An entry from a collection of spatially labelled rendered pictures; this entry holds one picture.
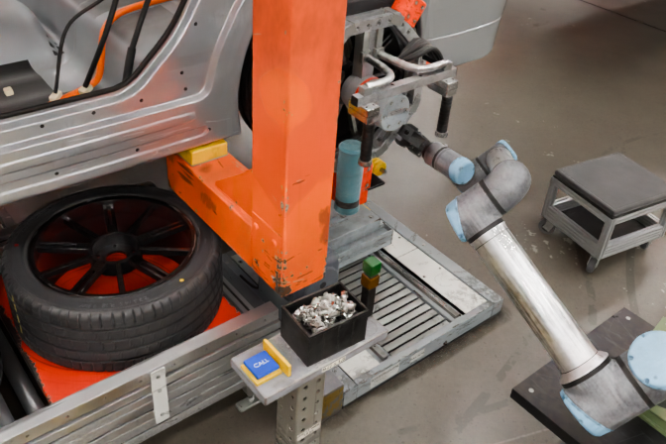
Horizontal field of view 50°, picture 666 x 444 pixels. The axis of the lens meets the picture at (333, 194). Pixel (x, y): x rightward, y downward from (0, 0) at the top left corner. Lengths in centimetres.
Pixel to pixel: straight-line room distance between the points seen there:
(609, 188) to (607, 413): 135
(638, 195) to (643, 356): 128
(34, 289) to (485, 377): 152
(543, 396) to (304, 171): 98
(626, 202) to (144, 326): 196
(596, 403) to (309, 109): 106
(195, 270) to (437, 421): 95
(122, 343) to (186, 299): 21
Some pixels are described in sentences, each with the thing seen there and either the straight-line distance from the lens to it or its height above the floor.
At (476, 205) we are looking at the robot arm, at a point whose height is 81.
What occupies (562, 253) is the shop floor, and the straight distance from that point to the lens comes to 333.
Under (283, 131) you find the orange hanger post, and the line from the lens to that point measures 177.
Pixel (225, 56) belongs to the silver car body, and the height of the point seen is 103.
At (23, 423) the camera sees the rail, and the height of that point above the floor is 39.
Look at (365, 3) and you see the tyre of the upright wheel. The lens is 240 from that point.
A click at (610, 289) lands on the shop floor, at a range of 323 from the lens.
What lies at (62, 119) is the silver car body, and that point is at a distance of 210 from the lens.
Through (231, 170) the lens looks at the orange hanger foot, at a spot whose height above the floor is 68.
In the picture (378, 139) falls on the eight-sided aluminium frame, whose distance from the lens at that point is 264.
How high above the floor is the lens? 194
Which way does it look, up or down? 35 degrees down
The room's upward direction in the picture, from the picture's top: 5 degrees clockwise
